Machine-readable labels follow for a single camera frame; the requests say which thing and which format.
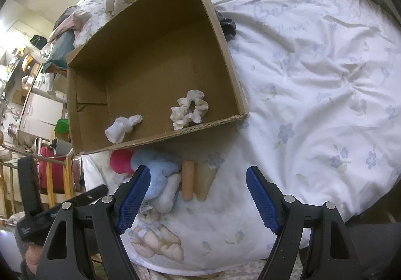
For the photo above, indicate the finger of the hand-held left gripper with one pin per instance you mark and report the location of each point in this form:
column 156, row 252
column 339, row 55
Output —
column 91, row 194

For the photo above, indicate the person's left hand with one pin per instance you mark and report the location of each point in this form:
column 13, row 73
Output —
column 33, row 256

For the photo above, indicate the cluttered wall shelf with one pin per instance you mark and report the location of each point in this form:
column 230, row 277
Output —
column 22, row 73

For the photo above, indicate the pink blanket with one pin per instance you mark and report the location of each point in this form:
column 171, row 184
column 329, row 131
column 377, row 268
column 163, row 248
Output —
column 67, row 21

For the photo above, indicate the brown cardboard box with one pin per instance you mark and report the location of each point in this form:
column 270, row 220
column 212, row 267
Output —
column 156, row 64

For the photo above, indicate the dark striped garment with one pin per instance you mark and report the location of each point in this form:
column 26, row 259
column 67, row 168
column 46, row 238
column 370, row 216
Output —
column 228, row 28

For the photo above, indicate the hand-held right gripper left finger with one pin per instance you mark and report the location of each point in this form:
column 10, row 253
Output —
column 134, row 201

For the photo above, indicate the pink rubber duck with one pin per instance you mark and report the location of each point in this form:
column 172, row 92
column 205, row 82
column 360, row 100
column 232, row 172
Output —
column 120, row 161

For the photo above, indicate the light blue plush toy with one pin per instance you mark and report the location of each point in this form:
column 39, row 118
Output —
column 159, row 170

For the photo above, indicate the beige cone toy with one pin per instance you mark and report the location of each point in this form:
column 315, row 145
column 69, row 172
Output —
column 203, row 181

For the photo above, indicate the pink bag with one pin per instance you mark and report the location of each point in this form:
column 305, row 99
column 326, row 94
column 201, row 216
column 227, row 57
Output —
column 50, row 170

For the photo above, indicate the clear plastic packet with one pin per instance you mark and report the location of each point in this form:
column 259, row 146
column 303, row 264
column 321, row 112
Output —
column 181, row 111

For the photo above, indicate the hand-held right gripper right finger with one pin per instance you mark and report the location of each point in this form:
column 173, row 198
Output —
column 261, row 201

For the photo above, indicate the white floral bedsheet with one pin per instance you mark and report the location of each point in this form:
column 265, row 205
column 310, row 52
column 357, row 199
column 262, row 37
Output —
column 313, row 95

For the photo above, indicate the grey plastic bin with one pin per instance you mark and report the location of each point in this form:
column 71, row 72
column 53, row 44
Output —
column 62, row 146

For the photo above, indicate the white knotted cloth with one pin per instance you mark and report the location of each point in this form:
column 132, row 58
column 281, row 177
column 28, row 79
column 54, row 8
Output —
column 117, row 133

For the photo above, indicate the white cabinet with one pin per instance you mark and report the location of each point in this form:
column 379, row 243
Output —
column 40, row 114

